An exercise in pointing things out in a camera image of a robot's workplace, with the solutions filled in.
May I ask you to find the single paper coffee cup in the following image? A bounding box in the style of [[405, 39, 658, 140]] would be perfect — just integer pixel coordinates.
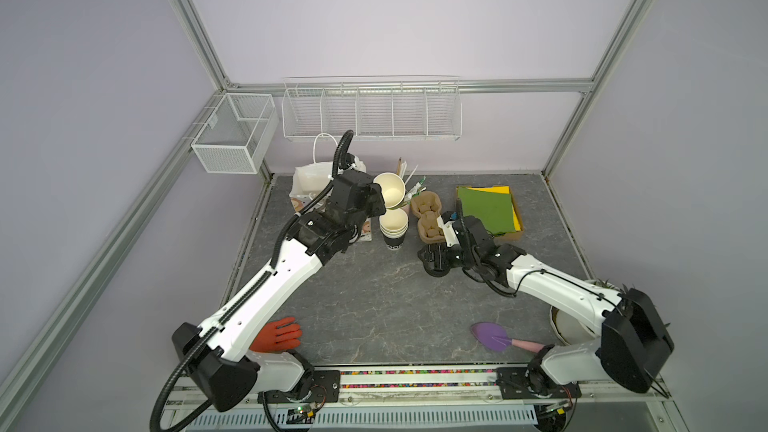
[[374, 172, 406, 209]]

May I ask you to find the cartoon animal paper gift bag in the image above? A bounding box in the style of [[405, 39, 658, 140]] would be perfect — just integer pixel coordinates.
[[289, 133, 372, 242]]

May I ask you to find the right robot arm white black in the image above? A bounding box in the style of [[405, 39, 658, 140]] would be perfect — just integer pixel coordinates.
[[418, 210, 674, 397]]

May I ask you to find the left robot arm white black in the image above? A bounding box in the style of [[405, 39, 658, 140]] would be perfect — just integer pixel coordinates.
[[149, 130, 386, 431]]

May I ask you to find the stack of paper coffee cups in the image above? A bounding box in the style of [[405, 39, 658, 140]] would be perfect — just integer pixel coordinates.
[[379, 209, 409, 250]]

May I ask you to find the stack of black cup lids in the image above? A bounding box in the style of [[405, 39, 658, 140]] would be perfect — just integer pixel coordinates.
[[418, 244, 453, 278]]

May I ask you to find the cardboard tray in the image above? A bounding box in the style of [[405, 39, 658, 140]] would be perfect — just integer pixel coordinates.
[[455, 185, 525, 242]]

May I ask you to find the wooden stir sticks bundle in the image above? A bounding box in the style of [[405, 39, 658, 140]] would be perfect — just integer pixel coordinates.
[[397, 160, 425, 197]]

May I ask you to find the stack of pulp cup carriers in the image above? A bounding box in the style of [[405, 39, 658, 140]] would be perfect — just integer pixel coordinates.
[[410, 191, 445, 244]]

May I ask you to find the purple pink garden trowel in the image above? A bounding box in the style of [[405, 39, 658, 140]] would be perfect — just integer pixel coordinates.
[[470, 322, 545, 353]]

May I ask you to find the potted green plant white pot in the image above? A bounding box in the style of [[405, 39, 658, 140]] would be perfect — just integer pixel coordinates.
[[550, 277, 628, 345]]

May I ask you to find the small white mesh basket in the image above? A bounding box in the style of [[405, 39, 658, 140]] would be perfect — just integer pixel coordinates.
[[192, 93, 279, 175]]

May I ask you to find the red rubber glove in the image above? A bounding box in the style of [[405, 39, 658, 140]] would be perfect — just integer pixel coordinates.
[[249, 317, 303, 353]]

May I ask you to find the long white wire shelf basket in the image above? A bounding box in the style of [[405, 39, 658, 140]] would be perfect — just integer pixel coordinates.
[[282, 75, 463, 141]]

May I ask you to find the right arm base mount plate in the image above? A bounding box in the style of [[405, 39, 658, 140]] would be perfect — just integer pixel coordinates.
[[495, 366, 582, 400]]

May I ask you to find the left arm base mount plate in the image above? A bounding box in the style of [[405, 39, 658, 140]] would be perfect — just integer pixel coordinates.
[[263, 369, 341, 404]]

